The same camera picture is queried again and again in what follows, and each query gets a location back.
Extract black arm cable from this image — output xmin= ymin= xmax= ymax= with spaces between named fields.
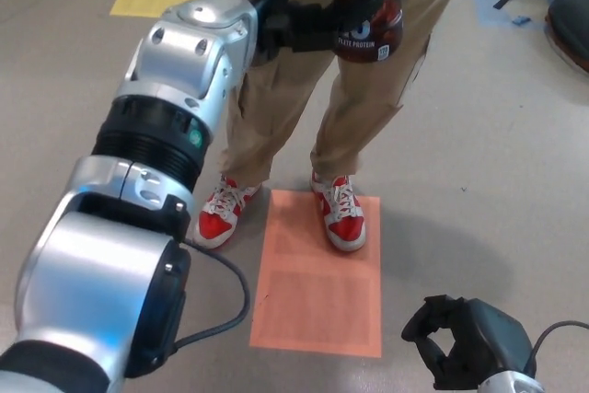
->
xmin=528 ymin=318 xmax=589 ymax=366
xmin=176 ymin=238 xmax=252 ymax=351

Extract brown protein shake bottle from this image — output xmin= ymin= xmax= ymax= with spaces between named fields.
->
xmin=331 ymin=0 xmax=406 ymax=64

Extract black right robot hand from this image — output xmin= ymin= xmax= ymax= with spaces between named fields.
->
xmin=400 ymin=295 xmax=537 ymax=391

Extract person's left red white sneaker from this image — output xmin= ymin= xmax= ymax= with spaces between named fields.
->
xmin=310 ymin=170 xmax=367 ymax=253

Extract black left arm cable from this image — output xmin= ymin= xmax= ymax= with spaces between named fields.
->
xmin=176 ymin=238 xmax=252 ymax=351

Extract dark round seat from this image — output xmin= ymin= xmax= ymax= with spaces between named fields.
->
xmin=545 ymin=0 xmax=589 ymax=75

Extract khaki cargo pants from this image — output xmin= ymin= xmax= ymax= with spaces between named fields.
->
xmin=215 ymin=0 xmax=459 ymax=185

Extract person's right red white sneaker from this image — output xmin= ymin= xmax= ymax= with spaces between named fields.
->
xmin=192 ymin=175 xmax=262 ymax=249

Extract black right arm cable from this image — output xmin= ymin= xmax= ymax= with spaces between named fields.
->
xmin=528 ymin=318 xmax=589 ymax=366

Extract person's red white sneaker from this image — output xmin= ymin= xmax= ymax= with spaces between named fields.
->
xmin=310 ymin=170 xmax=367 ymax=253
xmin=192 ymin=175 xmax=262 ymax=249

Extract orange floor sheet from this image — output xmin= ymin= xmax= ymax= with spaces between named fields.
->
xmin=248 ymin=189 xmax=383 ymax=359

